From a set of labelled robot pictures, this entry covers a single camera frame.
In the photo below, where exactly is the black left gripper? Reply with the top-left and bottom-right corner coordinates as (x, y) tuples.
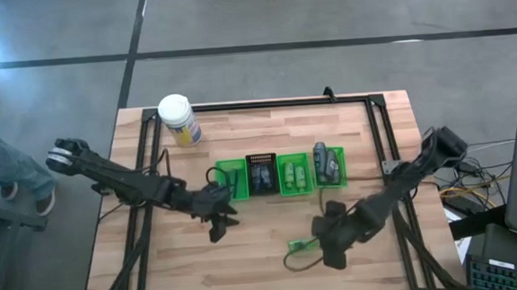
(188, 182), (242, 245)

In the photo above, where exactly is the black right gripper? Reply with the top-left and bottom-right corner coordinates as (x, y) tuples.
(309, 205), (378, 271)

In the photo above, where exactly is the green travel bottle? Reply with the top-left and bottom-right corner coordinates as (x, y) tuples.
(283, 162), (297, 186)
(294, 164), (309, 190)

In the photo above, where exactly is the green plastic basket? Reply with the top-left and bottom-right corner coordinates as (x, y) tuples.
(214, 157), (250, 203)
(311, 145), (349, 191)
(276, 152), (315, 198)

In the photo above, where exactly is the black plastic basket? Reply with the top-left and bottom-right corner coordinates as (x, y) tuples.
(245, 152), (281, 197)

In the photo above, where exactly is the disinfecting wipes canister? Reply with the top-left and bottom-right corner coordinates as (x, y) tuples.
(155, 92), (205, 150)

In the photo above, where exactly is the white paper sheet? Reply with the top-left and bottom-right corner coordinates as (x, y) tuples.
(442, 206), (474, 266)

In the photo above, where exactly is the black power adapter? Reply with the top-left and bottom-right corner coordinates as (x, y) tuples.
(443, 192), (485, 216)

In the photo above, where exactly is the person's shoe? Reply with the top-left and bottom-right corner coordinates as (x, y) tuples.
(0, 180), (20, 202)
(34, 189), (57, 218)

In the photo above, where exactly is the black keyboard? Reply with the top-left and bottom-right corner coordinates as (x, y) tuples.
(465, 252), (517, 290)

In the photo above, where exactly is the black stand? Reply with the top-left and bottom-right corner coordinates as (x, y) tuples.
(0, 193), (53, 290)

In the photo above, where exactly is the person's leg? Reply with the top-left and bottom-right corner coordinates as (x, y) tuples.
(0, 110), (58, 205)

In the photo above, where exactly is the green camera board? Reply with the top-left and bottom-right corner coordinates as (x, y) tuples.
(287, 236), (320, 255)

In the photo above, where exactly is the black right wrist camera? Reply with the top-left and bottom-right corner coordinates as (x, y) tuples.
(324, 200), (349, 218)

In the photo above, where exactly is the camera board cable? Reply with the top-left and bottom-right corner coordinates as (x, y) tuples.
(278, 189), (329, 274)

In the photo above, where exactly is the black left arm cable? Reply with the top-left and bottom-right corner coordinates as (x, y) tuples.
(204, 164), (234, 192)

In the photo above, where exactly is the metal frame bracket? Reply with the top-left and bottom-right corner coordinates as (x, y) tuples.
(381, 158), (405, 177)

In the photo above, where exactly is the black aluminium table frame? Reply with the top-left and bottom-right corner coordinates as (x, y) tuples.
(74, 87), (475, 290)

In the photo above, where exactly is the yellow cable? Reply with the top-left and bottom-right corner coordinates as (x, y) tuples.
(438, 183), (500, 212)

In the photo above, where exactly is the black cable clamp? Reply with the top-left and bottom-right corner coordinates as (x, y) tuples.
(321, 85), (339, 103)

